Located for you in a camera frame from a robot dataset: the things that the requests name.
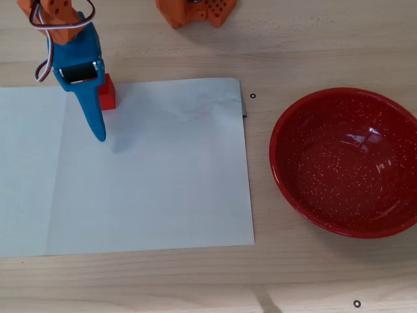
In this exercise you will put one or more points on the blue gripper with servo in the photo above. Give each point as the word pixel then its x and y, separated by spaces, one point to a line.
pixel 81 75

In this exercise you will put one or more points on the red cube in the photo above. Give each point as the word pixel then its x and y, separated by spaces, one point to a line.
pixel 109 98

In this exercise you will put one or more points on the orange robot base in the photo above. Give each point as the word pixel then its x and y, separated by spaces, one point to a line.
pixel 182 13

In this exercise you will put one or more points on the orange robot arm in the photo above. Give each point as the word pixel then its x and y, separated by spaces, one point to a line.
pixel 58 13

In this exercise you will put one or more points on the red speckled bowl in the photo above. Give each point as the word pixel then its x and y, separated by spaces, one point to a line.
pixel 342 169

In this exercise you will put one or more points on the white paper sheet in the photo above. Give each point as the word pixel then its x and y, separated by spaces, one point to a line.
pixel 146 179

